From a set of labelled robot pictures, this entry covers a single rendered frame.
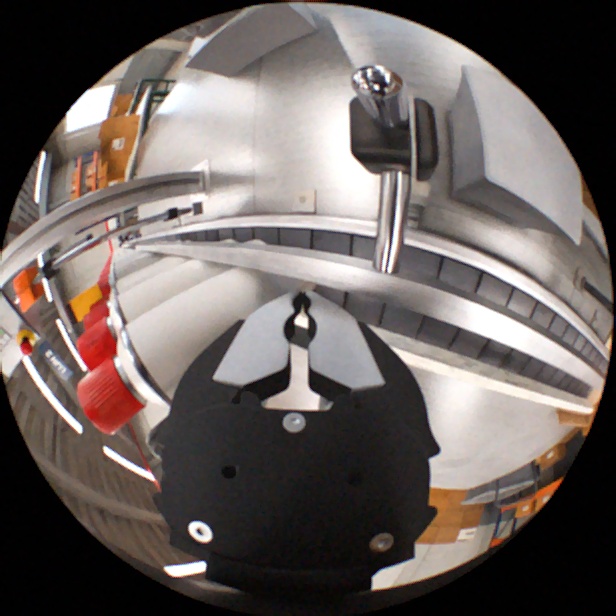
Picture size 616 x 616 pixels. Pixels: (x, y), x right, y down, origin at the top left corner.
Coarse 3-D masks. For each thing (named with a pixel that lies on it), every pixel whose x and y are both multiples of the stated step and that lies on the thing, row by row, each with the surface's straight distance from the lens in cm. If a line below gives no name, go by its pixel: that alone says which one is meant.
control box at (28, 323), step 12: (12, 288) 48; (0, 300) 46; (12, 300) 46; (0, 312) 48; (12, 312) 47; (24, 312) 49; (36, 312) 54; (0, 324) 50; (12, 324) 49; (24, 324) 49; (36, 324) 52; (12, 336) 52; (24, 336) 51; (36, 336) 52; (0, 348) 55; (12, 348) 55; (12, 360) 58
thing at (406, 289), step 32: (192, 256) 17; (224, 256) 12; (256, 256) 10; (288, 256) 8; (320, 256) 8; (352, 288) 7; (384, 288) 7; (416, 288) 7; (448, 288) 8; (448, 320) 8; (480, 320) 8; (512, 320) 9; (544, 352) 12; (576, 352) 16
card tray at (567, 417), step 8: (608, 336) 55; (608, 344) 57; (592, 392) 70; (600, 392) 78; (592, 400) 77; (560, 408) 58; (560, 416) 59; (568, 416) 65; (576, 416) 73; (584, 416) 84; (592, 416) 84; (560, 424) 57; (568, 424) 63; (576, 424) 71; (584, 424) 81
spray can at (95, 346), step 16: (256, 240) 20; (176, 272) 15; (192, 272) 15; (208, 272) 15; (144, 288) 14; (160, 288) 14; (176, 288) 14; (112, 304) 15; (128, 304) 14; (144, 304) 14; (112, 320) 14; (128, 320) 13; (80, 336) 16; (96, 336) 15; (112, 336) 14; (80, 352) 15; (96, 352) 15; (112, 352) 15
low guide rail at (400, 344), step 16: (304, 320) 16; (384, 336) 15; (400, 336) 16; (400, 352) 15; (416, 352) 15; (432, 352) 16; (448, 352) 17; (432, 368) 16; (448, 368) 16; (464, 368) 17; (480, 368) 18; (496, 368) 20; (480, 384) 19; (496, 384) 19; (512, 384) 21; (528, 384) 24; (544, 384) 28; (544, 400) 27; (560, 400) 31; (576, 400) 39
